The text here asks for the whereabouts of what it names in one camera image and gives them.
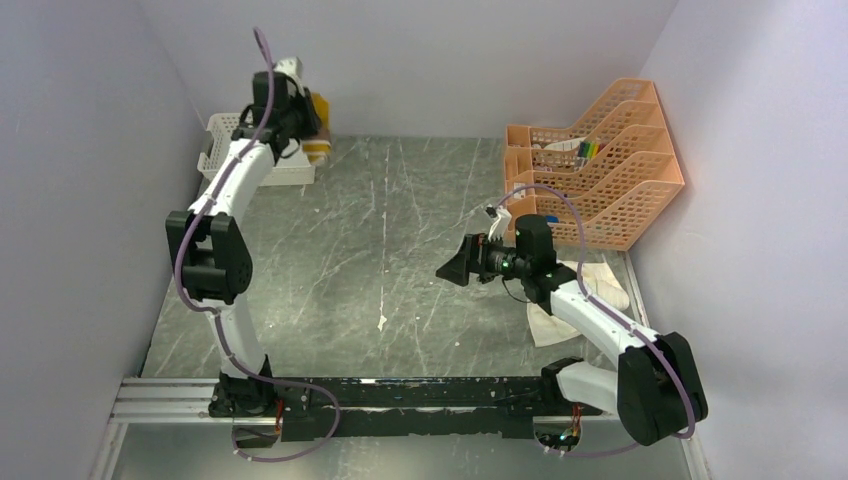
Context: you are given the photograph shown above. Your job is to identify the aluminium rail frame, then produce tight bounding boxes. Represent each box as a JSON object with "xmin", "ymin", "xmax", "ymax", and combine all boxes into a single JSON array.
[{"xmin": 92, "ymin": 270, "xmax": 704, "ymax": 479}]

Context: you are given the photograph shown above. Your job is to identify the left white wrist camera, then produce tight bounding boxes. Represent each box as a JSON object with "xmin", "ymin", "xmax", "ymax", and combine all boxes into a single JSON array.
[{"xmin": 274, "ymin": 56, "xmax": 305, "ymax": 96}]

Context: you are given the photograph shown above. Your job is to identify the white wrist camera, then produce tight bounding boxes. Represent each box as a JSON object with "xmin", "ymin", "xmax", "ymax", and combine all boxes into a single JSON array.
[
  {"xmin": 274, "ymin": 56, "xmax": 305, "ymax": 96},
  {"xmin": 485, "ymin": 205, "xmax": 512, "ymax": 244}
]

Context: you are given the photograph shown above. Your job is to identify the colourful pens in organizer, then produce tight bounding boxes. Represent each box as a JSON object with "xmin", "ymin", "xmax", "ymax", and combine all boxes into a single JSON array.
[{"xmin": 577, "ymin": 141, "xmax": 603, "ymax": 161}]

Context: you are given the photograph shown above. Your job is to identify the orange plastic file organizer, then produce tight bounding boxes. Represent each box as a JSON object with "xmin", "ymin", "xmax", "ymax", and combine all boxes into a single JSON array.
[{"xmin": 503, "ymin": 78, "xmax": 685, "ymax": 251}]

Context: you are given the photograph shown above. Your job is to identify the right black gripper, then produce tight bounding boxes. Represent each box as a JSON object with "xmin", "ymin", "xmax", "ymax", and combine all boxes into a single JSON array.
[{"xmin": 436, "ymin": 230, "xmax": 530, "ymax": 286}]

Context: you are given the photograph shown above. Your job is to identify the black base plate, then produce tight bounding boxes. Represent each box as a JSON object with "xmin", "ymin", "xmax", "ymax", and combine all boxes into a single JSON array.
[{"xmin": 207, "ymin": 376, "xmax": 598, "ymax": 442}]

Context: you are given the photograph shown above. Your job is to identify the white plastic basket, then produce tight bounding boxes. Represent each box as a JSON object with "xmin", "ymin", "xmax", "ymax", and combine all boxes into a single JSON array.
[{"xmin": 197, "ymin": 113, "xmax": 316, "ymax": 187}]

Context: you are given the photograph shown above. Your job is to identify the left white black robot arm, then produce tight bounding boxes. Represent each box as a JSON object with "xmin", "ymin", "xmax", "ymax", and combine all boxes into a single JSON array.
[{"xmin": 165, "ymin": 62, "xmax": 322, "ymax": 417}]

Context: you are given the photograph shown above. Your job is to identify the yellow brown bear towel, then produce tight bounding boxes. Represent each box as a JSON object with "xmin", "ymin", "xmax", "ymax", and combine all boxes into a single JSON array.
[{"xmin": 302, "ymin": 92, "xmax": 332, "ymax": 167}]

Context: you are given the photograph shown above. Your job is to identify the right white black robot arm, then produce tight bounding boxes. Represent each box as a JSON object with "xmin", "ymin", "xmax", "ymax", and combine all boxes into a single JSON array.
[{"xmin": 436, "ymin": 206, "xmax": 708, "ymax": 446}]

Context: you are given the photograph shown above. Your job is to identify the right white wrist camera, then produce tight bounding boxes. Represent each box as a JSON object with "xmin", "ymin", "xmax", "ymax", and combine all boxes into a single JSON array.
[{"xmin": 485, "ymin": 205, "xmax": 512, "ymax": 244}]

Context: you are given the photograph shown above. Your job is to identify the white towel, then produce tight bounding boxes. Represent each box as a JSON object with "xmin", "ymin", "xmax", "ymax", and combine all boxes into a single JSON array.
[{"xmin": 527, "ymin": 260, "xmax": 631, "ymax": 348}]

